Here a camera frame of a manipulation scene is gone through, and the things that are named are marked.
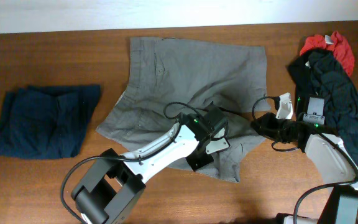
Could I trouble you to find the grey shorts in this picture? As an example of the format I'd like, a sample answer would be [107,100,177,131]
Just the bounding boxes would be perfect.
[97,37,270,182]

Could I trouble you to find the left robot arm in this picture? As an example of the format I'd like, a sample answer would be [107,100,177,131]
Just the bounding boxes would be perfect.
[71,105,229,224]

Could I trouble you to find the red garment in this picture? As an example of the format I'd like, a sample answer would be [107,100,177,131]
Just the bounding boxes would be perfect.
[300,31,356,77]

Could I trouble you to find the navy blue garment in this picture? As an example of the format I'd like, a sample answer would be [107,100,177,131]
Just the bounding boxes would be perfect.
[0,85,101,159]

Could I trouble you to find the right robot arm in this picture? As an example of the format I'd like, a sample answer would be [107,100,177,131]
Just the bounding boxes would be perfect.
[251,93,358,224]

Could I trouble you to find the black garment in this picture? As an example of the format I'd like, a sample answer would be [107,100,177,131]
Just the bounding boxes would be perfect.
[287,49,358,166]

